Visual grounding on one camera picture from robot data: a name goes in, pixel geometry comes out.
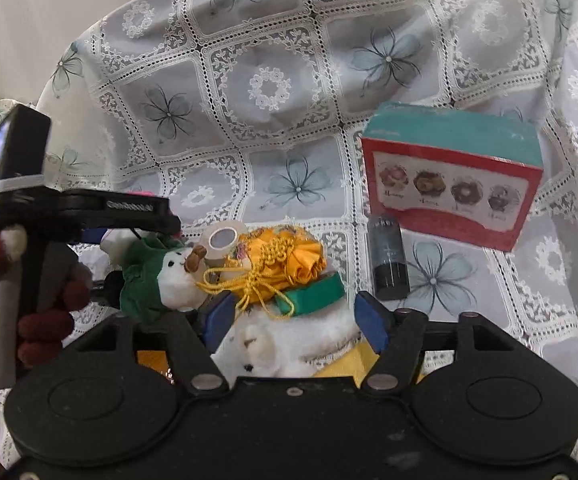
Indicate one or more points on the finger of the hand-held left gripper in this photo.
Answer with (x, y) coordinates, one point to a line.
(106, 287)

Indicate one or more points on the teal and red doughnut box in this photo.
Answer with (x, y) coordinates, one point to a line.
(449, 150)

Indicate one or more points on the white floral lace cloth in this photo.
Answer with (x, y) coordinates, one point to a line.
(269, 35)

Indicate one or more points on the white plush toy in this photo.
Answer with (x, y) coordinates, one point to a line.
(309, 340)

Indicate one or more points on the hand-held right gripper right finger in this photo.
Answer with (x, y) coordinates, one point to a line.
(371, 317)

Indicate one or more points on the dark grey bottle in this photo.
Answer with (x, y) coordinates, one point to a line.
(389, 260)

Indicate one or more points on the beige tape roll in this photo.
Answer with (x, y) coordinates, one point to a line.
(221, 241)

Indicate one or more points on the green-hooded plush toy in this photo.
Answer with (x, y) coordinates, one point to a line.
(144, 280)

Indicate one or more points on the yellow cardboard box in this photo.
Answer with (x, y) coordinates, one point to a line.
(349, 365)

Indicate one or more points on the small green box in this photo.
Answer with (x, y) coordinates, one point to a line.
(316, 295)

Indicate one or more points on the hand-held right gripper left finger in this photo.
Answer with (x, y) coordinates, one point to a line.
(221, 320)

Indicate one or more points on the person's left hand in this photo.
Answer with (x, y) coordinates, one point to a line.
(44, 335)

